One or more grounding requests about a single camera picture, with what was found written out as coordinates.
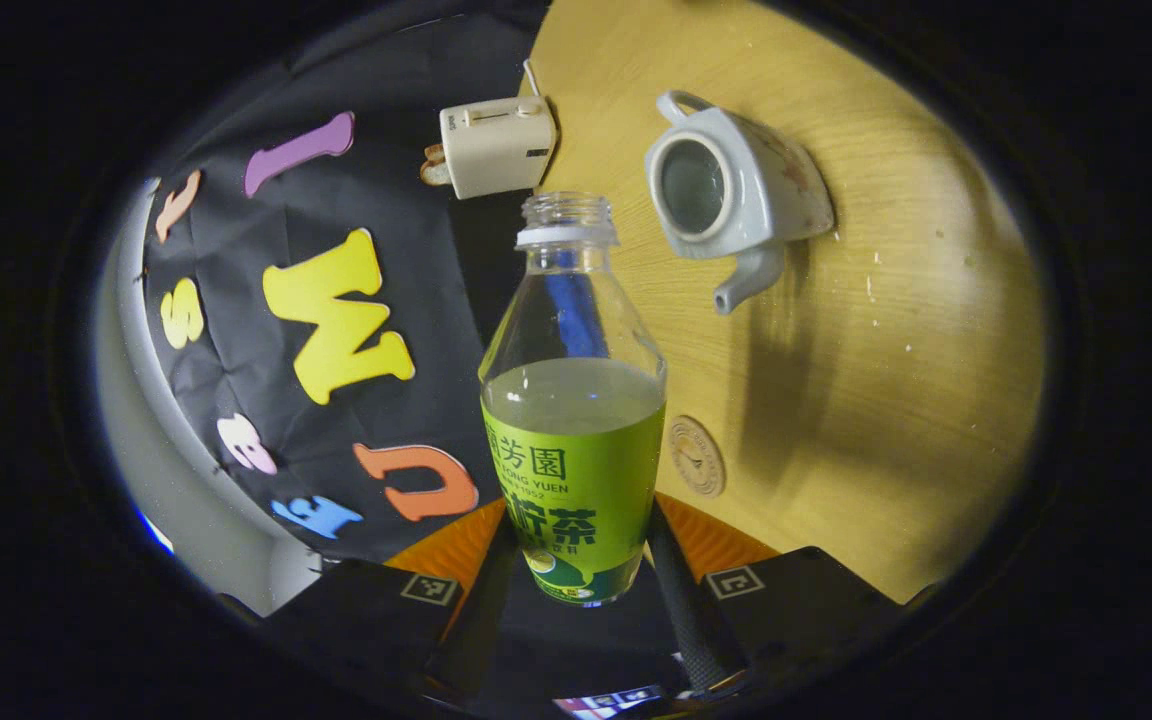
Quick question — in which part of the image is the round wooden coaster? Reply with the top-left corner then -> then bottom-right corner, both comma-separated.
667,415 -> 727,499

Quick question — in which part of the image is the green label water bottle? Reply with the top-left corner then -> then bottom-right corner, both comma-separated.
478,192 -> 668,608

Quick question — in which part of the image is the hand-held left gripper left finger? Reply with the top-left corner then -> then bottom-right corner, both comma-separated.
256,497 -> 519,706

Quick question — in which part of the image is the white toaster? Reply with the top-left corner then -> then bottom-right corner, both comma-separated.
439,95 -> 559,201

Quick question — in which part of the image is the computer monitor screen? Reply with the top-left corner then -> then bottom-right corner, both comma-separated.
551,685 -> 667,720

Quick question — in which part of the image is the black backdrop cloth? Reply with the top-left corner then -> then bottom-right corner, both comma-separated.
141,10 -> 552,566

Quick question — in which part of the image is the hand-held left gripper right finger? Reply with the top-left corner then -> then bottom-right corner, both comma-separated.
648,492 -> 937,701

